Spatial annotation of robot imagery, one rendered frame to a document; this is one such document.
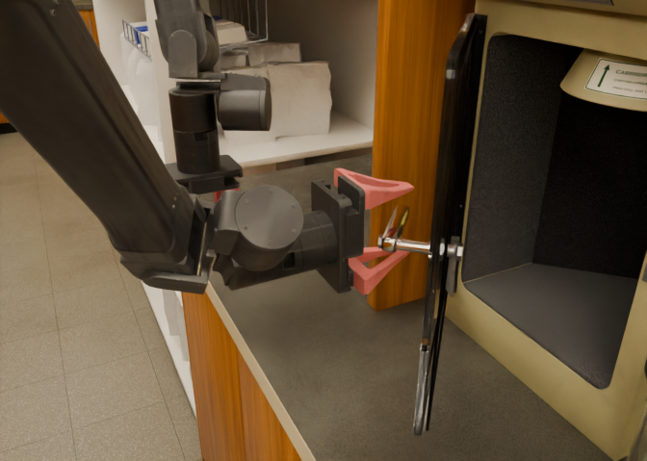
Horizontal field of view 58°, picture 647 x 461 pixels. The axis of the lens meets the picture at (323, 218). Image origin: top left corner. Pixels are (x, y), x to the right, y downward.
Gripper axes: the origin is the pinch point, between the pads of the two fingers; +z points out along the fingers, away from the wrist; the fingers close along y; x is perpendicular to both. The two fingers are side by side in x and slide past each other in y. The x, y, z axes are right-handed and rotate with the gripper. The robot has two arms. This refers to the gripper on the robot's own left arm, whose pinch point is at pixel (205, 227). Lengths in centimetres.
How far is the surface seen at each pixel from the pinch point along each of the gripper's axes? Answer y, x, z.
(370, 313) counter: 22.3, -8.6, 16.2
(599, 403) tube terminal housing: 32, -42, 11
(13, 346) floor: -44, 150, 109
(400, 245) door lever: 10.8, -32.2, -9.8
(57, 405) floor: -32, 108, 109
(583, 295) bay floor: 46, -28, 9
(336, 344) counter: 14.1, -13.0, 16.2
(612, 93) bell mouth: 34, -34, -22
